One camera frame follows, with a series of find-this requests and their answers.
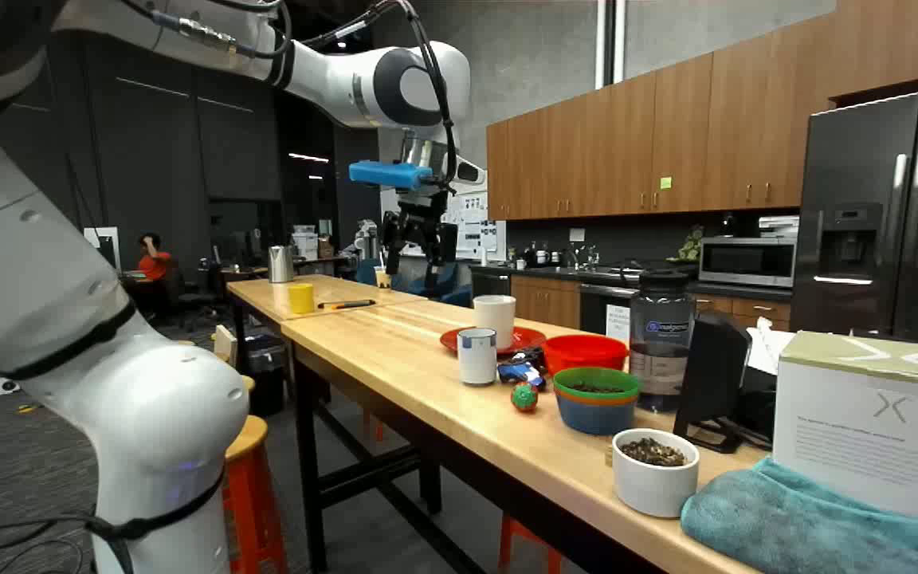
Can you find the red bowl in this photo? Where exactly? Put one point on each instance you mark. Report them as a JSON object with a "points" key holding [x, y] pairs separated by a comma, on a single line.
{"points": [[585, 351]]}

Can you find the white mug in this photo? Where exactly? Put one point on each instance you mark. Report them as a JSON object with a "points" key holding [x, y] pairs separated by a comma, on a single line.
{"points": [[480, 359]]}

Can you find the silver pitcher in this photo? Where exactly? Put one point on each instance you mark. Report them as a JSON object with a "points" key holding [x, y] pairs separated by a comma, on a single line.
{"points": [[280, 265]]}

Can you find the long wooden table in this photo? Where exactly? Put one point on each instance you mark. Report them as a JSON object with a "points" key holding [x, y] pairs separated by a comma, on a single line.
{"points": [[415, 367]]}

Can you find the white wall poster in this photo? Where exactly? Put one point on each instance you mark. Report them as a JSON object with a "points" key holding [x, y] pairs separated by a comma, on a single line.
{"points": [[480, 229]]}

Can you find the red plate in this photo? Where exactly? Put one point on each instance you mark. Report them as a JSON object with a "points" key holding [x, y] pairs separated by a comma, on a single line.
{"points": [[530, 340]]}

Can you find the white ramekin with dark contents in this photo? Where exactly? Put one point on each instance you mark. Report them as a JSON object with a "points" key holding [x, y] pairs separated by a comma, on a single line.
{"points": [[651, 487]]}

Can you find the steel microwave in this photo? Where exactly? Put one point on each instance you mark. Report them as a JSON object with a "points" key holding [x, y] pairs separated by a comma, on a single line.
{"points": [[747, 263]]}

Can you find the white crumpled paper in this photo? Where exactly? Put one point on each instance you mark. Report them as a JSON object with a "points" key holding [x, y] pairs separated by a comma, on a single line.
{"points": [[765, 347]]}

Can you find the brown lower cabinets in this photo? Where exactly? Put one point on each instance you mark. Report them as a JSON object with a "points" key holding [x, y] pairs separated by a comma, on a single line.
{"points": [[544, 301]]}

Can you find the white cardboard box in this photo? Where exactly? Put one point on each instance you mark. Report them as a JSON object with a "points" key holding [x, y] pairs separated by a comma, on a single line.
{"points": [[873, 436]]}

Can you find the dark plastic water jug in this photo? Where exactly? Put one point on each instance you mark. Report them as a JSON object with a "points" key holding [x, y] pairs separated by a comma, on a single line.
{"points": [[662, 340]]}

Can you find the green potted plant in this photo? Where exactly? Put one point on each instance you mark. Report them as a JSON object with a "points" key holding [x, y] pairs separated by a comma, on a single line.
{"points": [[689, 247]]}

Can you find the black steel refrigerator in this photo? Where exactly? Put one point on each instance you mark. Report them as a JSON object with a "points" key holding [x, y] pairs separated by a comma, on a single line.
{"points": [[883, 211]]}

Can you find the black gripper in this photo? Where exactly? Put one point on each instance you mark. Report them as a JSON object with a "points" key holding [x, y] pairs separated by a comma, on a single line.
{"points": [[415, 217]]}

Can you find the orange stool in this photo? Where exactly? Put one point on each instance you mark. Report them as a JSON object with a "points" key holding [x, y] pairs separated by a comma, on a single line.
{"points": [[254, 500], [526, 547]]}

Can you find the yellow mug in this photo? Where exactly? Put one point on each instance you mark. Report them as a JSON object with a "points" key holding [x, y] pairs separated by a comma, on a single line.
{"points": [[301, 297]]}

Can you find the teal cloth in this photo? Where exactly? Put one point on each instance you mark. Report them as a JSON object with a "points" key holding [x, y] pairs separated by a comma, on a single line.
{"points": [[788, 527]]}

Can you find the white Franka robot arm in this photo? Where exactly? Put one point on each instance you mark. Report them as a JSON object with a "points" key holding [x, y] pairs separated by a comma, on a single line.
{"points": [[54, 297]]}

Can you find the blue bowl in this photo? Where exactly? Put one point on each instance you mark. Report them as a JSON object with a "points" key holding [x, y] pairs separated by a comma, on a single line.
{"points": [[595, 417]]}

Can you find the brown upper wall cabinets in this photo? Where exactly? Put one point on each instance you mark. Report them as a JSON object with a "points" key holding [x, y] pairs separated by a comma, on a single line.
{"points": [[692, 140]]}

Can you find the black oven with note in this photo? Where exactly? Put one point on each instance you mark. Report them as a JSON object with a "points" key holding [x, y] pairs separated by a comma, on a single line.
{"points": [[606, 312]]}

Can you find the black and orange cutter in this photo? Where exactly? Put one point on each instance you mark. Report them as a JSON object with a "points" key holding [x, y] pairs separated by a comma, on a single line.
{"points": [[351, 303]]}

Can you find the green cabinet sticker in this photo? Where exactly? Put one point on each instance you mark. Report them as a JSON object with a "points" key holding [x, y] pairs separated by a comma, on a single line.
{"points": [[666, 184]]}

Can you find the green bowl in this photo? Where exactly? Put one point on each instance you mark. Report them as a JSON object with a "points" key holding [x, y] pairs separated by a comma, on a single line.
{"points": [[596, 391]]}

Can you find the person in orange shirt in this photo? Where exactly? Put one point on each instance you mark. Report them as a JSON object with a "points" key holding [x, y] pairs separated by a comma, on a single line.
{"points": [[154, 263]]}

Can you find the dark blue toy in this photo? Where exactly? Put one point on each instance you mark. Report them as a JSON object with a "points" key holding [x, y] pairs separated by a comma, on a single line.
{"points": [[523, 372]]}

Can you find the white cup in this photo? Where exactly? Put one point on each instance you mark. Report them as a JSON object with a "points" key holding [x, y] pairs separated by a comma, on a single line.
{"points": [[496, 312]]}

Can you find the green and red ball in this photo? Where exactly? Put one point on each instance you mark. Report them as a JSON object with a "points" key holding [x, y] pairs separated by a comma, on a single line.
{"points": [[523, 397]]}

